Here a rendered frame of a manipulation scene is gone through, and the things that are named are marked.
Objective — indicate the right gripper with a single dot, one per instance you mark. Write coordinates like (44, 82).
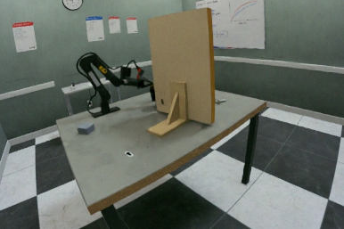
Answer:
(135, 81)

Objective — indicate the white keyhole plate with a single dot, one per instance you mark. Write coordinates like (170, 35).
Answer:
(129, 154)

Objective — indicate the black mortise lock with brass faceplate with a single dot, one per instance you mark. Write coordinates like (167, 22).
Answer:
(151, 91)

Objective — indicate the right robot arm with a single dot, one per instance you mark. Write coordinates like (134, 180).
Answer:
(85, 64)

